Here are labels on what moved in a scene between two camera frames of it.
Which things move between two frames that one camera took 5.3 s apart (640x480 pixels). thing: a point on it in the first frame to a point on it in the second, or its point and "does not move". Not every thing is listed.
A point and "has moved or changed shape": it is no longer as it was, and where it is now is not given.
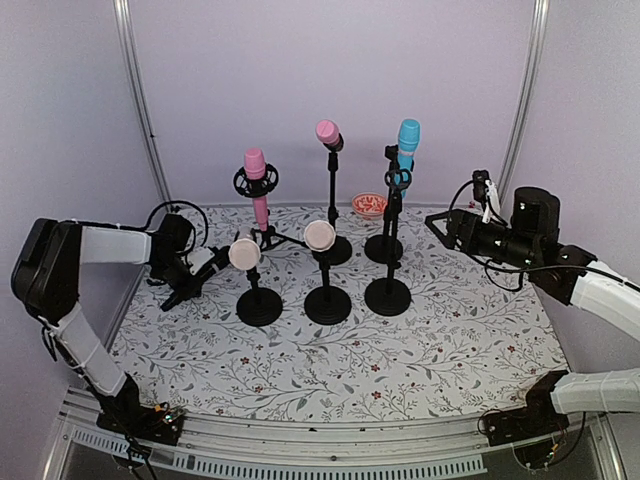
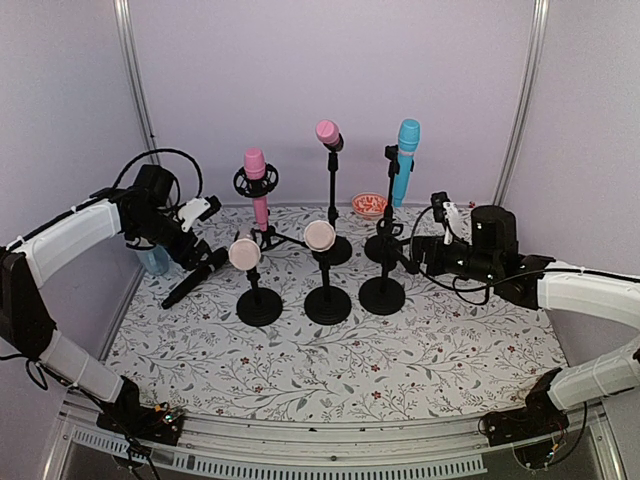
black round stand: (391, 296) has moved or changed shape
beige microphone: (244, 254) does not move
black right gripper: (460, 219) to (431, 247)
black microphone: (194, 286) does not move
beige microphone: (319, 235) does not move
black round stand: (259, 307) does not move
